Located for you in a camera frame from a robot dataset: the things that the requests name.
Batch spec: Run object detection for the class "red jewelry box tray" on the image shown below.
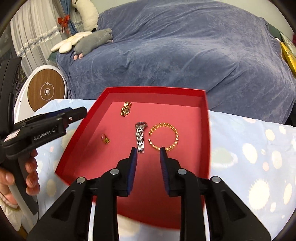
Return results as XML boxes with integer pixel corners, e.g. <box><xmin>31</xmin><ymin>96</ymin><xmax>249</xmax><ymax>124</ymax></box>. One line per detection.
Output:
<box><xmin>55</xmin><ymin>86</ymin><xmax>211</xmax><ymax>230</ymax></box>

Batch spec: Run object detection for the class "left hand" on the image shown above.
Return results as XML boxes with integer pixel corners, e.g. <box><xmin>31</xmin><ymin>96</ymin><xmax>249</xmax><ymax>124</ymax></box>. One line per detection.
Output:
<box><xmin>1</xmin><ymin>148</ymin><xmax>40</xmax><ymax>214</ymax></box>

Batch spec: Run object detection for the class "round wooden white device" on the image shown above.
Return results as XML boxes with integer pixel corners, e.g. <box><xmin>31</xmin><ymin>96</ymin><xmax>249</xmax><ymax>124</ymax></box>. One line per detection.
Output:
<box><xmin>14</xmin><ymin>65</ymin><xmax>67</xmax><ymax>123</ymax></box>

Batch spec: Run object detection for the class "silver wristwatch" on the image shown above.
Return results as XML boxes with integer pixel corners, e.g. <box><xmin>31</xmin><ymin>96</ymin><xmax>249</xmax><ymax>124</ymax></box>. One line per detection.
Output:
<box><xmin>135</xmin><ymin>121</ymin><xmax>147</xmax><ymax>153</ymax></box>

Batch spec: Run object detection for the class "white flower plush cushion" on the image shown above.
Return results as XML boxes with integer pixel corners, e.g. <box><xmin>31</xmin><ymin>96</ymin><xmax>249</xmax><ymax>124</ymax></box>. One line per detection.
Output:
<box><xmin>51</xmin><ymin>31</ymin><xmax>92</xmax><ymax>54</ymax></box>

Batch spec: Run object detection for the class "grey plush toy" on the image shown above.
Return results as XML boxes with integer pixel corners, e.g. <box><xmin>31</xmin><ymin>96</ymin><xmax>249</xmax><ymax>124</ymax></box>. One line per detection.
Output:
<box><xmin>73</xmin><ymin>28</ymin><xmax>113</xmax><ymax>60</ymax></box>

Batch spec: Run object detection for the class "blue planet print tablecloth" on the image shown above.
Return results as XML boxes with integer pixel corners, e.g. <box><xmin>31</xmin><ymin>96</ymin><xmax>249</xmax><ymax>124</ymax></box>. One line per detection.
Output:
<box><xmin>33</xmin><ymin>99</ymin><xmax>295</xmax><ymax>240</ymax></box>

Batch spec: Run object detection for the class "white sheer curtain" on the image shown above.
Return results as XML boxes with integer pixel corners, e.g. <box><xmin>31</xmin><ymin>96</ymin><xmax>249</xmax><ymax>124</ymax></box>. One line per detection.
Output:
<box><xmin>10</xmin><ymin>0</ymin><xmax>69</xmax><ymax>76</ymax></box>

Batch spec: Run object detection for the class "red bow curtain tie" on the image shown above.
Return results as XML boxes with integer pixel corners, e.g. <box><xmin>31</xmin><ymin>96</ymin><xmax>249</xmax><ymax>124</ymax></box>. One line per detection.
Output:
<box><xmin>57</xmin><ymin>15</ymin><xmax>70</xmax><ymax>34</ymax></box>

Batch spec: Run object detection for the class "white long plush toy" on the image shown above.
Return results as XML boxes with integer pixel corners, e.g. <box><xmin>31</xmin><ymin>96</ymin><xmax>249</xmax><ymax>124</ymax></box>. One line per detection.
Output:
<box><xmin>71</xmin><ymin>0</ymin><xmax>99</xmax><ymax>32</ymax></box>

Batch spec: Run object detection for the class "blue curtain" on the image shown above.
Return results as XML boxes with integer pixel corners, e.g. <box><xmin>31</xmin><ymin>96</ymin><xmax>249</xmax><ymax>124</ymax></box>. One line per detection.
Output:
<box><xmin>60</xmin><ymin>0</ymin><xmax>77</xmax><ymax>35</ymax></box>

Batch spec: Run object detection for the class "blue sofa cover blanket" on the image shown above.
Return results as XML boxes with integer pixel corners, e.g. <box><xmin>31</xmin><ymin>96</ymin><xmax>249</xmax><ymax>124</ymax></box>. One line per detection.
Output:
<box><xmin>56</xmin><ymin>1</ymin><xmax>295</xmax><ymax>123</ymax></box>

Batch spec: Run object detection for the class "yellow pillow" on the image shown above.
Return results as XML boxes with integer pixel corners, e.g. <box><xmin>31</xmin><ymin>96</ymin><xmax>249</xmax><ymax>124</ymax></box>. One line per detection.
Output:
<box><xmin>280</xmin><ymin>42</ymin><xmax>296</xmax><ymax>76</ymax></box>

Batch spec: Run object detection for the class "grey green pillow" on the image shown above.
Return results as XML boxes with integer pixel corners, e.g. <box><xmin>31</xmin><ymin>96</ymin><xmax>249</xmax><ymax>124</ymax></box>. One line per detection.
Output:
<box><xmin>280</xmin><ymin>32</ymin><xmax>296</xmax><ymax>56</ymax></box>

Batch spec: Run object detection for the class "gold chain bracelet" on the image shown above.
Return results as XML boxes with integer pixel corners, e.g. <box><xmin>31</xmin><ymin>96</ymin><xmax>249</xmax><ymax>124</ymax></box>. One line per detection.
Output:
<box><xmin>148</xmin><ymin>122</ymin><xmax>179</xmax><ymax>152</ymax></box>

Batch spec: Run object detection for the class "gold link bracelet piece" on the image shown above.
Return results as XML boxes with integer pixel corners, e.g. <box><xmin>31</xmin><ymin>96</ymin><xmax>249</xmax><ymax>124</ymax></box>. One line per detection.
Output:
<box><xmin>120</xmin><ymin>101</ymin><xmax>133</xmax><ymax>117</ymax></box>

